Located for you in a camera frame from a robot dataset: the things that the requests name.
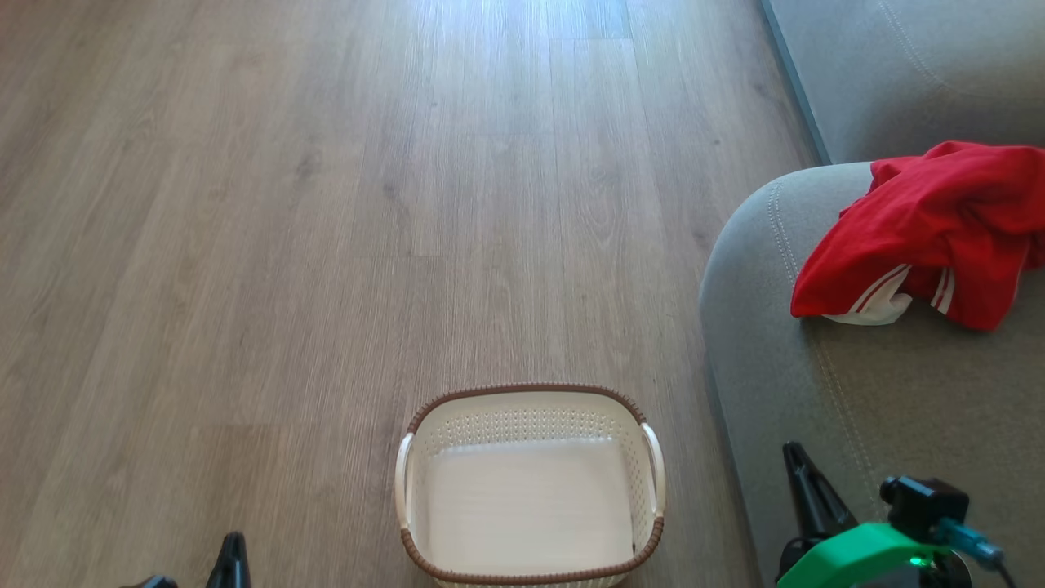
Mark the cream basket with brown rim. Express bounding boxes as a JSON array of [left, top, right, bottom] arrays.
[[395, 383, 667, 588]]

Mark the black cable with teal plug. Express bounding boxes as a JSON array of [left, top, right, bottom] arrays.
[[935, 518, 1019, 588]]

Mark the red white sports garment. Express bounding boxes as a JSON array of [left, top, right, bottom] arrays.
[[789, 140, 1045, 332]]

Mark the grey fabric sofa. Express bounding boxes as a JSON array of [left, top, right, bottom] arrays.
[[700, 0, 1045, 588]]

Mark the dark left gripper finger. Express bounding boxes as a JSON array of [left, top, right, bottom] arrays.
[[205, 532, 251, 588]]

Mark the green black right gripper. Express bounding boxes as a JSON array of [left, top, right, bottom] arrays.
[[776, 441, 973, 588]]

